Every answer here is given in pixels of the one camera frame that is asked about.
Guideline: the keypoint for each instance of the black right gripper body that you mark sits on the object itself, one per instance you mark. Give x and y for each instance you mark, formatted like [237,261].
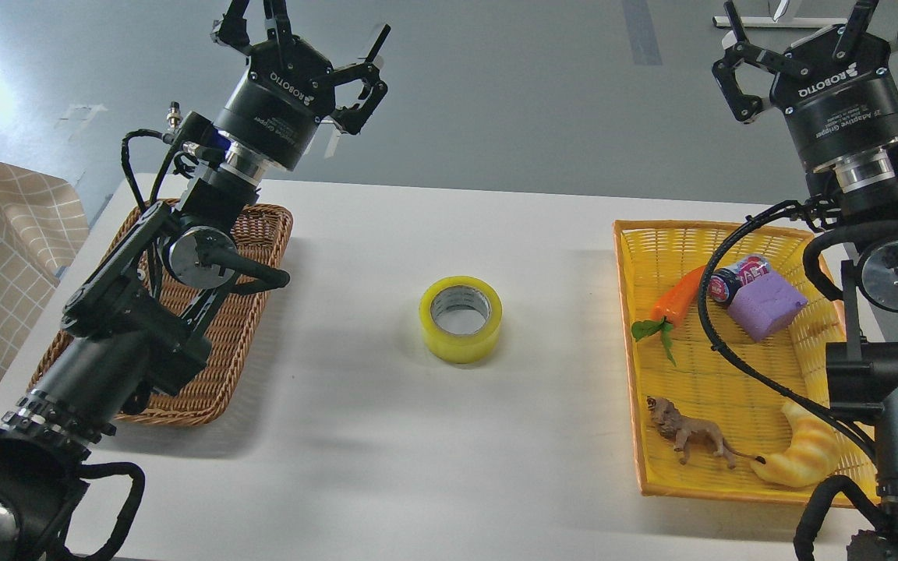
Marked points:
[839,107]

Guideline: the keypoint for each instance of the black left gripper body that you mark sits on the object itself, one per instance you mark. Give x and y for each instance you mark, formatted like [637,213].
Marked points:
[275,110]

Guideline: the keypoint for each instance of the yellow tape roll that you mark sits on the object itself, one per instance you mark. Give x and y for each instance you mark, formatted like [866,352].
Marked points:
[461,293]

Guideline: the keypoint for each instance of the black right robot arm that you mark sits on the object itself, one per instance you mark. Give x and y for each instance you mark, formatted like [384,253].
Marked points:
[853,209]

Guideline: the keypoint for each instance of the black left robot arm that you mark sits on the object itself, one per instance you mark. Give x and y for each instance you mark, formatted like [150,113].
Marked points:
[45,439]

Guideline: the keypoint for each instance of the white stand base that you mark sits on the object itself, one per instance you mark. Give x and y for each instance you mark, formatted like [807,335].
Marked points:
[785,17]

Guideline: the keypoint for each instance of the small drink can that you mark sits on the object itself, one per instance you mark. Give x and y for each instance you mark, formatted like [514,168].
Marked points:
[727,281]

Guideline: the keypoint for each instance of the brown wicker basket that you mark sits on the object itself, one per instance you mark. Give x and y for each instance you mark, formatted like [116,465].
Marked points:
[261,233]

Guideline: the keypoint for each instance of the purple sponge block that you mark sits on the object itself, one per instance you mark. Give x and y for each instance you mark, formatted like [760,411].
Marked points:
[766,306]

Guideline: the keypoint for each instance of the orange carrot toy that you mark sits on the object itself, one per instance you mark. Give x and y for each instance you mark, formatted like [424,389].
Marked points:
[669,312]

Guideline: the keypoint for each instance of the toy lion figure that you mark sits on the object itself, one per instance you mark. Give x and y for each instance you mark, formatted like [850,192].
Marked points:
[681,430]

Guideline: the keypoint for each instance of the yellow croissant toy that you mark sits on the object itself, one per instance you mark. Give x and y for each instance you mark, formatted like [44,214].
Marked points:
[811,456]

